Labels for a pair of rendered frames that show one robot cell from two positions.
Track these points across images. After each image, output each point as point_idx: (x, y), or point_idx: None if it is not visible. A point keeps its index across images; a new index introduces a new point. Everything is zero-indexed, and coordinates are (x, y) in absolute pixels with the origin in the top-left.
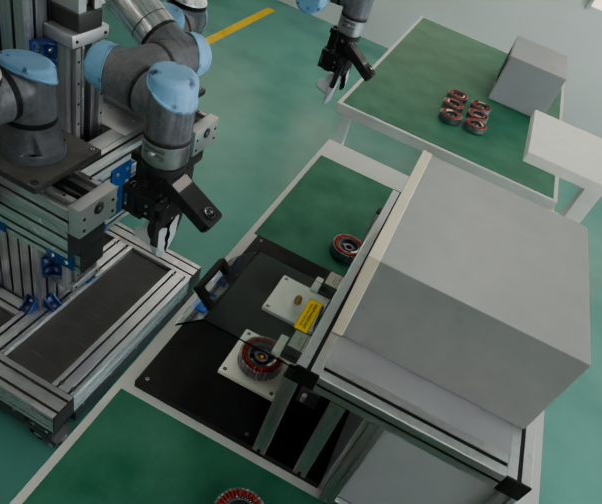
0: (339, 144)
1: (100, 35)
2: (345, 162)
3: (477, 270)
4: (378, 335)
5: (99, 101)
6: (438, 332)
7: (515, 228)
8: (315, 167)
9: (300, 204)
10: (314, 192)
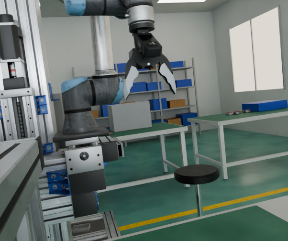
0: None
1: (23, 93)
2: (285, 214)
3: None
4: None
5: (31, 136)
6: None
7: None
8: (232, 213)
9: (160, 239)
10: (196, 233)
